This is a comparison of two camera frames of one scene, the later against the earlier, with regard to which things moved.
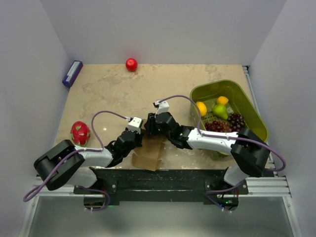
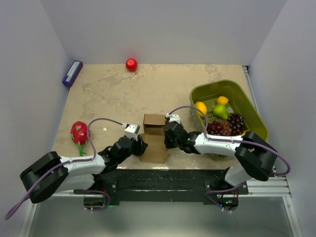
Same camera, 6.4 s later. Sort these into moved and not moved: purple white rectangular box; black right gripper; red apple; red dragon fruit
Moved: black right gripper
Not moved: purple white rectangular box; red dragon fruit; red apple
